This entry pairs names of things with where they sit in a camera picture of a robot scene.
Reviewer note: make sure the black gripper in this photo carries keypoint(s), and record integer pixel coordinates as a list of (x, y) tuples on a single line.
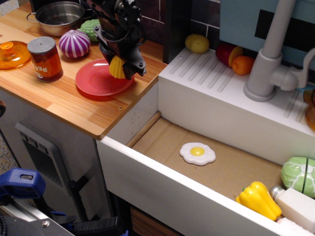
[(126, 47)]

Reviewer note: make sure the yellow toy corn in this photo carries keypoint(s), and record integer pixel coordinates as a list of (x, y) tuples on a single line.
[(116, 68)]

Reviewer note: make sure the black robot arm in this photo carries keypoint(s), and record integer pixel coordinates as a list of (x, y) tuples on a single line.
[(120, 33)]

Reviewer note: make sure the pink plastic plate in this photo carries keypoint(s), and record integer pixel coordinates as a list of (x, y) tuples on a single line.
[(95, 79)]

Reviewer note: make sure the purple striped toy onion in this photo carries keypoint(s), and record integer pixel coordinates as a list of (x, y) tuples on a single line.
[(74, 44)]

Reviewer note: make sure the green toy bitter gourd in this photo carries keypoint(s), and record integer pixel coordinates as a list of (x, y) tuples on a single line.
[(87, 28)]

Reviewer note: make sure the wooden toy counter top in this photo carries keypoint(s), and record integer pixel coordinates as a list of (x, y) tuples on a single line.
[(95, 116)]

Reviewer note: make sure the toy bean can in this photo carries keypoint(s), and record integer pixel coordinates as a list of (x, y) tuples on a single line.
[(45, 59)]

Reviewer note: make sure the steel cooking pot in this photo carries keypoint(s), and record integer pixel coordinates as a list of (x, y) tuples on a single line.
[(57, 18)]

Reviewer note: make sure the yellow toy potato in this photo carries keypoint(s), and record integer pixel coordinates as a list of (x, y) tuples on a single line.
[(197, 43)]

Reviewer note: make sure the orange transparent pot lid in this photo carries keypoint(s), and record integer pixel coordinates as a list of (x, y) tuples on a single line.
[(13, 55)]

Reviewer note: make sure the red toy apple half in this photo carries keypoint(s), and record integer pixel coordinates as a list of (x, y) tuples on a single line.
[(227, 52)]

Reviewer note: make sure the white toy sink unit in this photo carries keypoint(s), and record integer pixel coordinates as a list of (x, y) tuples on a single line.
[(197, 99)]

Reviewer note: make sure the toy fried egg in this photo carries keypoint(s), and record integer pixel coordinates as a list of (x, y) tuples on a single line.
[(197, 153)]

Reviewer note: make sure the grey toy oven door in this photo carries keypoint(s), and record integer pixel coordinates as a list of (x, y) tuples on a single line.
[(62, 193)]

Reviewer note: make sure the toy orange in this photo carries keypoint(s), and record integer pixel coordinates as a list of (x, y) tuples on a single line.
[(242, 65)]

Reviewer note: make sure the grey toy faucet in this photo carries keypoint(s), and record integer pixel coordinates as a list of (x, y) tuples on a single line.
[(267, 71)]

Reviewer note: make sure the blue clamp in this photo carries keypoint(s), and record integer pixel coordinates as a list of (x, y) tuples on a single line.
[(22, 184)]

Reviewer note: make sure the yellow toy bell pepper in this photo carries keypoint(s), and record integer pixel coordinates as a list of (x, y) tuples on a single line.
[(257, 198)]

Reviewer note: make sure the orange transparent pot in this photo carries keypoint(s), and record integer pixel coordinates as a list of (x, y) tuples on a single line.
[(309, 98)]

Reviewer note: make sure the green toy cabbage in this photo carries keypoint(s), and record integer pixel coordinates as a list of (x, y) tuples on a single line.
[(299, 173)]

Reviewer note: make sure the white block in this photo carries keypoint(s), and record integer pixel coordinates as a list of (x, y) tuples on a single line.
[(300, 231)]

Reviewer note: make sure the white toy bottle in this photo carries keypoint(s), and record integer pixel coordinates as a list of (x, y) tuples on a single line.
[(295, 206)]

